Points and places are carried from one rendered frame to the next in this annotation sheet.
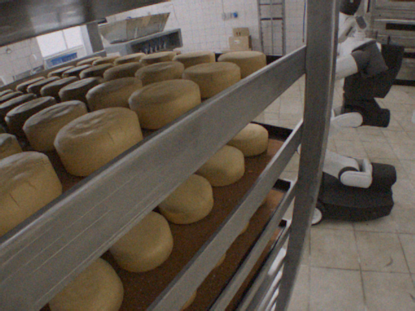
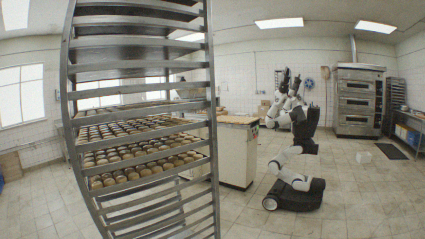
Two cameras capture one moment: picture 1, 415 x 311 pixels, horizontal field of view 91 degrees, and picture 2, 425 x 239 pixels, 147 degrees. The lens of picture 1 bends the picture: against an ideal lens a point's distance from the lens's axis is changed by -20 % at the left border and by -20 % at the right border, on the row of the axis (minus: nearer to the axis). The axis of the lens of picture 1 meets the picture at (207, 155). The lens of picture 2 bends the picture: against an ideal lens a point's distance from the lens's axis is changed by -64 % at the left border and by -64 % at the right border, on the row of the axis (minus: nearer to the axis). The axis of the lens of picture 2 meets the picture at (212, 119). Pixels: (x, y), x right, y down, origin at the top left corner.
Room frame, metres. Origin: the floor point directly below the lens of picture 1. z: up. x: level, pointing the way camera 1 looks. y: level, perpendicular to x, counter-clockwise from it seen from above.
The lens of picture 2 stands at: (-0.53, -0.28, 1.30)
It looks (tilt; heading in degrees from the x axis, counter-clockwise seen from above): 10 degrees down; 10
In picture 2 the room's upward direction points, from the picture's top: 3 degrees counter-clockwise
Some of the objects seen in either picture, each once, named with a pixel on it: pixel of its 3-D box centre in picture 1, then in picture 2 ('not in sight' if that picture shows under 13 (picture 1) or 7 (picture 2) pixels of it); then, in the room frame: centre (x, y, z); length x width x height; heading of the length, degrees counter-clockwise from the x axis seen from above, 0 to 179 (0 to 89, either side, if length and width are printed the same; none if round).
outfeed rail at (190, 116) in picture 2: not in sight; (198, 117); (2.07, 0.41, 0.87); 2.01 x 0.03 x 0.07; 64
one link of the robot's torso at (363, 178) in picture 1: (355, 171); (302, 182); (1.13, -0.96, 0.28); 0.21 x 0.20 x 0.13; 63
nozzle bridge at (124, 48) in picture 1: (142, 59); (197, 109); (1.89, 0.38, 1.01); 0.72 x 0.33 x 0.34; 154
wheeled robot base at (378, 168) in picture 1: (347, 181); (298, 188); (1.14, -0.94, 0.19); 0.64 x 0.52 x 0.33; 63
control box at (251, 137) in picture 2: not in sight; (254, 132); (1.51, -0.41, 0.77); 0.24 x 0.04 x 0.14; 154
